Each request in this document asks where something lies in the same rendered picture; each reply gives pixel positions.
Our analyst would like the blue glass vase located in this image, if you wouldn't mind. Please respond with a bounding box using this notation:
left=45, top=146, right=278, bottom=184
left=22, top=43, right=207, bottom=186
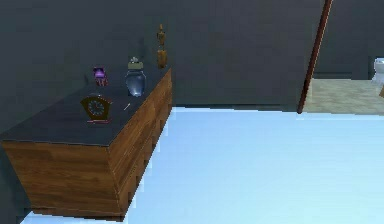
left=124, top=56, right=148, bottom=98

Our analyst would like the brown wooden statuette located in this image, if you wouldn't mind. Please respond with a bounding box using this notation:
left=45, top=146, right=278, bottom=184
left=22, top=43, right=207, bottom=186
left=156, top=23, right=168, bottom=70

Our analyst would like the brown desk clock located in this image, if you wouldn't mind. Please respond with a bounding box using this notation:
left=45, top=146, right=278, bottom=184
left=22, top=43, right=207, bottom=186
left=80, top=94, right=113, bottom=125

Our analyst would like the purple small box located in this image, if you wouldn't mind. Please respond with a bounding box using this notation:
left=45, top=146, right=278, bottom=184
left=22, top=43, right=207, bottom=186
left=92, top=66, right=109, bottom=87

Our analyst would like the brown wooden chest of drawers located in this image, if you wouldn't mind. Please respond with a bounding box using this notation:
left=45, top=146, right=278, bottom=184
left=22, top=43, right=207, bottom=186
left=0, top=67, right=174, bottom=222

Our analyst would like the white toilet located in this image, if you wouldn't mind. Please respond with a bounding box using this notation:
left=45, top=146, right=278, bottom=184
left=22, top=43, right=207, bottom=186
left=371, top=57, right=384, bottom=87

